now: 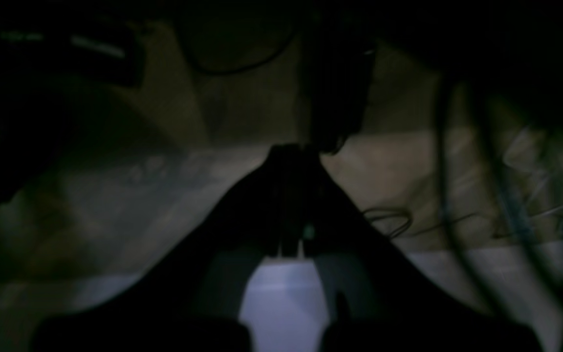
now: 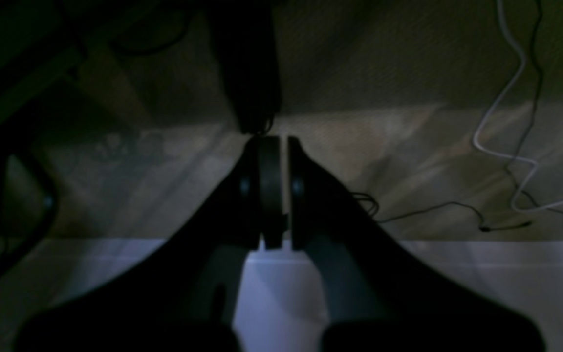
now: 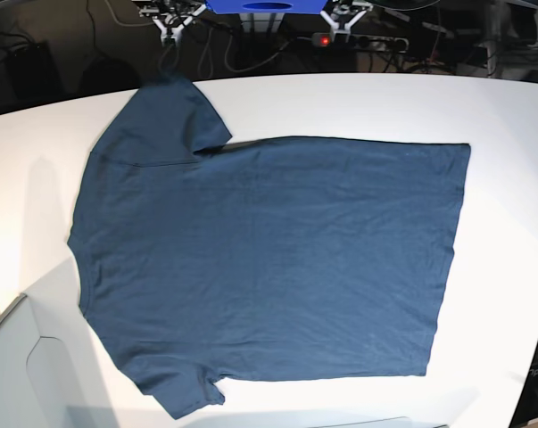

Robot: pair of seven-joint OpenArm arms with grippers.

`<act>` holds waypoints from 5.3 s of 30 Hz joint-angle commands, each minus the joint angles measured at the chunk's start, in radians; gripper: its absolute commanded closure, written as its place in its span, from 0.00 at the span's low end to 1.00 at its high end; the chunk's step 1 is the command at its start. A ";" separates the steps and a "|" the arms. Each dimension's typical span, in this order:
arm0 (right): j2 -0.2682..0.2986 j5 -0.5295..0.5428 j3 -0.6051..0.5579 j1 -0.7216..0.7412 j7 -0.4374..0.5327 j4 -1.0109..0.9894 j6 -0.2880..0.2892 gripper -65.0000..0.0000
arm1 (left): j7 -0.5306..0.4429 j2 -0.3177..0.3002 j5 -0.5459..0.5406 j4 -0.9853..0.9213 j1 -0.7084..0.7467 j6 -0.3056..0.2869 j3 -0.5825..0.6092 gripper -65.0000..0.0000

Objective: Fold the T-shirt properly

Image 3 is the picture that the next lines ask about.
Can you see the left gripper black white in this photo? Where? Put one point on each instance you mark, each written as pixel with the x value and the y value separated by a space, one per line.
pixel 342 15

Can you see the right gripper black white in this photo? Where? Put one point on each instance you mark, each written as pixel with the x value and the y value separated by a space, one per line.
pixel 172 18

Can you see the dark blue T-shirt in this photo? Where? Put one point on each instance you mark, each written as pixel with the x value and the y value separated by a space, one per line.
pixel 287 259

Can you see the blue box on stand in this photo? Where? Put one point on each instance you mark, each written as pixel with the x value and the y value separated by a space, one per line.
pixel 253 6

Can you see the grey plastic bin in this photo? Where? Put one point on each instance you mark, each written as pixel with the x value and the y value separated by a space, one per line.
pixel 39 385

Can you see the black power strip red switch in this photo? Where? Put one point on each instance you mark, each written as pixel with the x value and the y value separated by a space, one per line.
pixel 360 42

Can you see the aluminium stand post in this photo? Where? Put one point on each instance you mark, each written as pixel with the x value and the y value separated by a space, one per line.
pixel 261 23

